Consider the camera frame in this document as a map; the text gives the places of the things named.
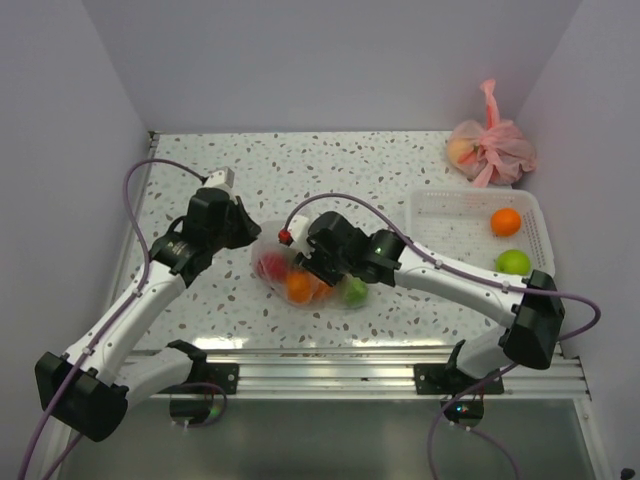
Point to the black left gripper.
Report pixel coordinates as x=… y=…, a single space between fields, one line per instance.
x=248 y=227

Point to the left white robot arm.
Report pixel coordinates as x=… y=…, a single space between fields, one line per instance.
x=85 y=387

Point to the black base bracket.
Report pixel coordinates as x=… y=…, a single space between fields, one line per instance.
x=224 y=375
x=438 y=379

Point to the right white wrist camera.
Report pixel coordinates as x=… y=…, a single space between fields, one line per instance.
x=294 y=234

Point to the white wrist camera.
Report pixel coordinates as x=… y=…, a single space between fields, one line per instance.
x=294 y=234
x=222 y=178

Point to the left black base bracket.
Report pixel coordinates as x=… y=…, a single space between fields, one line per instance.
x=224 y=375

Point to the aluminium mounting rail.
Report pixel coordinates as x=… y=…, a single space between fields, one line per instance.
x=377 y=373

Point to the orange in basket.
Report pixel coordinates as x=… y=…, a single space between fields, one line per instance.
x=505 y=222

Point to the right black base bracket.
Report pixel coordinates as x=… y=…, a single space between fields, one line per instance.
x=438 y=379

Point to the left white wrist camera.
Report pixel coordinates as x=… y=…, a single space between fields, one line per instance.
x=222 y=178

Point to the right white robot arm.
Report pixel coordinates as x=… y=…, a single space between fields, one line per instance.
x=527 y=311

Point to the peach in pink bag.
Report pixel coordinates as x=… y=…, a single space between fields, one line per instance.
x=460 y=151

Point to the white plastic basket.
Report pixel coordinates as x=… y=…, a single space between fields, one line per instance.
x=455 y=222

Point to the green apple in clear bag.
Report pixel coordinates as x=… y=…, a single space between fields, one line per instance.
x=354 y=292

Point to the pink plastic bag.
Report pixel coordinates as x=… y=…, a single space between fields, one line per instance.
x=503 y=154

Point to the clear printed plastic bag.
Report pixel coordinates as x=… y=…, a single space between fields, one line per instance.
x=268 y=242

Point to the red fruit in clear bag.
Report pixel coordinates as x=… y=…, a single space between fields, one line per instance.
x=272 y=266

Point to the green apple in basket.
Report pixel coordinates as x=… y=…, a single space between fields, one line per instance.
x=514 y=262

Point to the orange in clear bag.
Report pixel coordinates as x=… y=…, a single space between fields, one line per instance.
x=299 y=287
x=322 y=292

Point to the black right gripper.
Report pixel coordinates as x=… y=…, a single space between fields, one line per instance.
x=312 y=263

